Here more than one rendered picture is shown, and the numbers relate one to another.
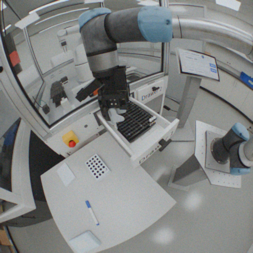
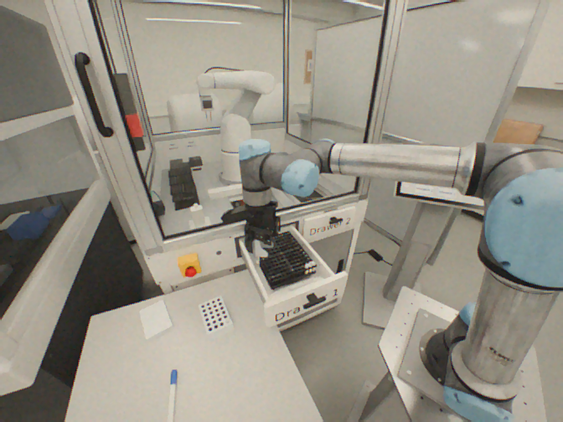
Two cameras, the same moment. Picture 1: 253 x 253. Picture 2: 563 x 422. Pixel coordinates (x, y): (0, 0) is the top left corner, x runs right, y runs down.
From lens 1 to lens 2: 32 cm
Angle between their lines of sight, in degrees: 18
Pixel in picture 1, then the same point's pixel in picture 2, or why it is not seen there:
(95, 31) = (251, 172)
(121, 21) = (271, 177)
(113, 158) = (244, 310)
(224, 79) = not seen: outside the picture
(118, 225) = not seen: outside the picture
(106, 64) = (258, 202)
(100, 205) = (193, 383)
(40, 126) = (150, 234)
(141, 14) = (283, 176)
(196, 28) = (357, 167)
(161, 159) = (338, 359)
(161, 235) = not seen: outside the picture
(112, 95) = (259, 229)
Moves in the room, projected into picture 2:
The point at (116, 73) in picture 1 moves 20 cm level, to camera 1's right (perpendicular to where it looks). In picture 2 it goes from (266, 210) to (345, 214)
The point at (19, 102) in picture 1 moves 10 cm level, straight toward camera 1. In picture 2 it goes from (131, 192) to (145, 202)
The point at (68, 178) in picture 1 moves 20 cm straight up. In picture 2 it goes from (158, 326) to (135, 287)
